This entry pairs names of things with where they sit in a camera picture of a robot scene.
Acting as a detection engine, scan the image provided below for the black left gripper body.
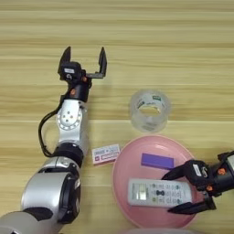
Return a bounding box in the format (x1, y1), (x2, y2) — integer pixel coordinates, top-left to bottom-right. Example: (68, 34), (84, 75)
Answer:
(63, 71), (93, 103)

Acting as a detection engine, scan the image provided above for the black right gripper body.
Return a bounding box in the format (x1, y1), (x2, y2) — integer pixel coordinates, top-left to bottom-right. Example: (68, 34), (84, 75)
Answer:
(197, 150), (234, 201)

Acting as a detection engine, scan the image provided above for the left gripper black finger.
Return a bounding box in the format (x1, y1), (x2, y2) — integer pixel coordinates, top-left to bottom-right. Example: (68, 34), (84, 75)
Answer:
(59, 46), (72, 66)
(85, 46), (108, 80)

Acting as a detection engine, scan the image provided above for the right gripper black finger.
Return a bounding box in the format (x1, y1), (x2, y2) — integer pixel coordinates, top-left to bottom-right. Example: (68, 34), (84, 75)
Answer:
(167, 199), (218, 216)
(161, 164), (197, 181)

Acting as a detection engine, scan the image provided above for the white remote control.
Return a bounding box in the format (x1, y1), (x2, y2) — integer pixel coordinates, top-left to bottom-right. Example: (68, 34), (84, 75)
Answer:
(126, 177), (194, 209)

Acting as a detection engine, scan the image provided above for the pink round plate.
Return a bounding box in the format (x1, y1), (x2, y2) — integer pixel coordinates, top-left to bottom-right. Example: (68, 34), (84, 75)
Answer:
(112, 134), (204, 229)

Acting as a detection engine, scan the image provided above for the clear adhesive tape roll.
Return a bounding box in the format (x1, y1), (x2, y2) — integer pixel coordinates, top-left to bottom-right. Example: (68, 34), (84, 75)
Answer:
(129, 89), (172, 133)

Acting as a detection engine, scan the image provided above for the left gripper labelled black box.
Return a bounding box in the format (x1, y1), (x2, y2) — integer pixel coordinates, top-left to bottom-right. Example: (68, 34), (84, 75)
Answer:
(58, 60), (84, 82)

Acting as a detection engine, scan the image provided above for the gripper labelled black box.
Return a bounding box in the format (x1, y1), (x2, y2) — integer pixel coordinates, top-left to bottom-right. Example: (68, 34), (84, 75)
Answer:
(58, 60), (84, 82)
(184, 159), (212, 187)

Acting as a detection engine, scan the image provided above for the right gripper labelled black box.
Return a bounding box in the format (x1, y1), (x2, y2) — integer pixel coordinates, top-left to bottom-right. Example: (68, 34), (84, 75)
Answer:
(184, 159), (212, 187)

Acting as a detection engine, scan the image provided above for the purple rectangular block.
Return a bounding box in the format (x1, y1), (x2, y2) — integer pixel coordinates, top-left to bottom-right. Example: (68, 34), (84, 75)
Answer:
(140, 153), (176, 171)

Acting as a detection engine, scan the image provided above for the small pink white box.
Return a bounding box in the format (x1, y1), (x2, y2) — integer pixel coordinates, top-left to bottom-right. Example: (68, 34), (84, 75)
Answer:
(91, 144), (122, 166)

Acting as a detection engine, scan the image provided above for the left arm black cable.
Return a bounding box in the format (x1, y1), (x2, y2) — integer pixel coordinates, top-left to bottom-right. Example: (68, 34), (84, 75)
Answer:
(37, 101), (67, 159)

